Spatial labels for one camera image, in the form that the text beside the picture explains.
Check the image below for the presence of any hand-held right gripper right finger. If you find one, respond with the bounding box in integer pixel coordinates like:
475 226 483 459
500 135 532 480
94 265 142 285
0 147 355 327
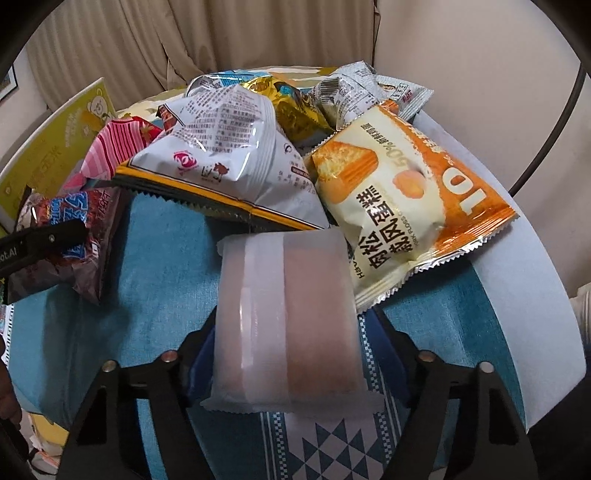
367 310 533 480

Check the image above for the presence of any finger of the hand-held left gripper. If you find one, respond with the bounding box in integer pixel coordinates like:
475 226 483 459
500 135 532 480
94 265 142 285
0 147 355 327
21 219 88 261

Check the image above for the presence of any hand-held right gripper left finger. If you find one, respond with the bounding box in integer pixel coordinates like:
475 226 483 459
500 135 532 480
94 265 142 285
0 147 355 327
59 315 218 480

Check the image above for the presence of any dark red blue snack packet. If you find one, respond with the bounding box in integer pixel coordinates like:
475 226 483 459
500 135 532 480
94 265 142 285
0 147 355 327
9 187 123 306

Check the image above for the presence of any yellow-green cardboard box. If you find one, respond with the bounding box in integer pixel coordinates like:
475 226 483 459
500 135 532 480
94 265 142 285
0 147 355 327
0 76 118 234

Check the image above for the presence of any pink striped snack packet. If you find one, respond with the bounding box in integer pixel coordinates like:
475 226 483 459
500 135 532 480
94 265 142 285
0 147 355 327
60 116 164 195

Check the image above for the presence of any translucent white snack packet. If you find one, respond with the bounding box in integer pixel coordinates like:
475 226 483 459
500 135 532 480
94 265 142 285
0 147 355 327
199 228 384 414

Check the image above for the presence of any gold snack packet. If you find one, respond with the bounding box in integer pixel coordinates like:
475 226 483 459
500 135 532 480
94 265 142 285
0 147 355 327
242 76 335 148

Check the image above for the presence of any teal patterned tablecloth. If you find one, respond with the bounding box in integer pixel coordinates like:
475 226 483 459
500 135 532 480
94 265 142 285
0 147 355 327
9 189 527 480

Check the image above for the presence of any white paper sheet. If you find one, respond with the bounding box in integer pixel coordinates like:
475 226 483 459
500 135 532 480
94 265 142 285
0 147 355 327
413 111 588 428

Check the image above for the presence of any orange white cake packet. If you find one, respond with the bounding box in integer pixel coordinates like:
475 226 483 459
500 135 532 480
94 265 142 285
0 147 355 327
302 104 518 311

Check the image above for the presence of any white yellow-edged snack packet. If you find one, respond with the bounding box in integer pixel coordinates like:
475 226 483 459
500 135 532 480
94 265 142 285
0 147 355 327
113 83 331 232

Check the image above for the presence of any person's white garment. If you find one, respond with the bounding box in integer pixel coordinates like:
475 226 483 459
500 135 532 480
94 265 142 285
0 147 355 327
570 284 591 334

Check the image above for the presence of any beige curtain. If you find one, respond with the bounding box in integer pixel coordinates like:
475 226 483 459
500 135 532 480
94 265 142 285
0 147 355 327
28 0 385 121

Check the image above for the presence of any blue white snack packet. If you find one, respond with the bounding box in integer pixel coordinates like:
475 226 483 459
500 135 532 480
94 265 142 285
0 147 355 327
187 69 278 100

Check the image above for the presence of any grey white snack packet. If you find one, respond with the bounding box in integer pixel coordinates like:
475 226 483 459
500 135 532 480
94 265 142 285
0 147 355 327
316 62 391 130
376 78 435 121

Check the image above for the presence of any framed wall picture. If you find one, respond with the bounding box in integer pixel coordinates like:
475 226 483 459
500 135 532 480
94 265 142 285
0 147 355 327
0 65 19 101

